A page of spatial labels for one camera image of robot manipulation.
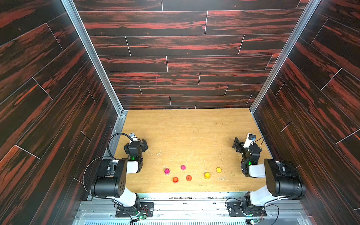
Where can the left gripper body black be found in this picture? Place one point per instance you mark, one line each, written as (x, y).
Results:
(140, 155)

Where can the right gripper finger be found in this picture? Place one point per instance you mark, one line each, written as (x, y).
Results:
(237, 144)
(239, 149)

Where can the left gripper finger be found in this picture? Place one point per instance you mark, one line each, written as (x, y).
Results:
(144, 145)
(127, 148)

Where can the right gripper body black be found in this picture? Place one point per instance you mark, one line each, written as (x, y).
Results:
(241, 145)

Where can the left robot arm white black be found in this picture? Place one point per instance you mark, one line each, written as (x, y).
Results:
(110, 181)

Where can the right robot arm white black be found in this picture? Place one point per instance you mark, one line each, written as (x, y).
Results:
(283, 182)

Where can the red-orange paint jar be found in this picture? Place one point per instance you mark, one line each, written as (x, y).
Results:
(175, 180)

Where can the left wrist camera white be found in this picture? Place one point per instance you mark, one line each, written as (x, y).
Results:
(134, 138)

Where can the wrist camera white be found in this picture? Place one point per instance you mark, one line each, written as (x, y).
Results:
(134, 138)
(249, 140)

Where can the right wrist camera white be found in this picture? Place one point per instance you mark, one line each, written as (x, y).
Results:
(249, 140)

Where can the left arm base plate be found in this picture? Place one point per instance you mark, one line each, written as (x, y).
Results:
(140, 210)

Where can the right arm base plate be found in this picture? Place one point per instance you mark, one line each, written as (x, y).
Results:
(244, 209)

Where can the aluminium front rail frame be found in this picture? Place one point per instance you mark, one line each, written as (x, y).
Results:
(206, 208)

